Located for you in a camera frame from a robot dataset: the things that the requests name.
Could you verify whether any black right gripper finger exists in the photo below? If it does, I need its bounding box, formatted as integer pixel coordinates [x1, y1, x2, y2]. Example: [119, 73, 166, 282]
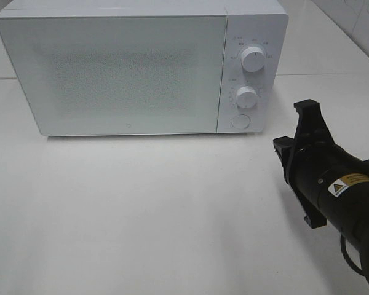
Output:
[293, 99, 335, 151]
[272, 136, 295, 172]

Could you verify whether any upper white power knob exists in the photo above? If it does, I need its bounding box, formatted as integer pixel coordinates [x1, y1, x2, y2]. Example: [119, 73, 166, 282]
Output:
[240, 44, 266, 73]

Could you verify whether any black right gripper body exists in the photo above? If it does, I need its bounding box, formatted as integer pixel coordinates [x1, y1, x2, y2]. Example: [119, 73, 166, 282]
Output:
[284, 144, 369, 229]

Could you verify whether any round white door button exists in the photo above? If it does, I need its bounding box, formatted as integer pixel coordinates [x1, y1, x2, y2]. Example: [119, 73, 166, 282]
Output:
[231, 114, 251, 130]

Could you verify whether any lower white timer knob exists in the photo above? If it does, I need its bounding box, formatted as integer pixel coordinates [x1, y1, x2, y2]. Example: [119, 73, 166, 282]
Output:
[236, 86, 258, 109]

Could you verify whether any white microwave door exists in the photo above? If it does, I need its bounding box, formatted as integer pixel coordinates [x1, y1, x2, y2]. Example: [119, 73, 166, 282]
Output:
[0, 16, 226, 136]

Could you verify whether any white microwave oven body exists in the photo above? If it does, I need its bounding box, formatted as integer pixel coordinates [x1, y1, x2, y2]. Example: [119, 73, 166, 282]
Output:
[0, 1, 288, 135]

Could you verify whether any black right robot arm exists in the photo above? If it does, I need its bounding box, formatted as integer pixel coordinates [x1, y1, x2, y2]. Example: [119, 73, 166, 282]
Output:
[273, 100, 369, 284]

